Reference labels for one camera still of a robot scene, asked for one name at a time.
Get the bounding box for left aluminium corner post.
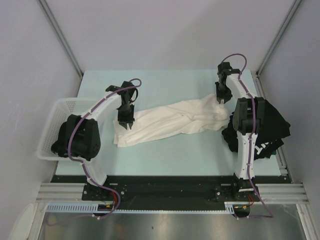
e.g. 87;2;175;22
37;0;85;77

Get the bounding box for stack of black t shirts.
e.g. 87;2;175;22
221;101;291;160

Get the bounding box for white t shirt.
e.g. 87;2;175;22
113;93;230;148

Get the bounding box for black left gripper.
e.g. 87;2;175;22
117;103;135;129

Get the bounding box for aluminium frame rail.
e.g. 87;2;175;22
36;183;309;205

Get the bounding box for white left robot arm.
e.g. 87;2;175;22
51;78;142;200

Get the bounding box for aluminium corner post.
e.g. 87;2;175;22
256;0;303;76
37;0;85;77

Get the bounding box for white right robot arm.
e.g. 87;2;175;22
215;62;265;181

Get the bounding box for white slotted cable duct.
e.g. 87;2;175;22
45;202;241;215

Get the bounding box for right aluminium corner post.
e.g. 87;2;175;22
256;0;303;76

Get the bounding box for black t shirt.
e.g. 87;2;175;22
51;121;72;158

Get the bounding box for white plastic laundry basket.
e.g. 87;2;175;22
36;97;98;161

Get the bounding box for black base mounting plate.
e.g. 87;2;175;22
82;174;261;218

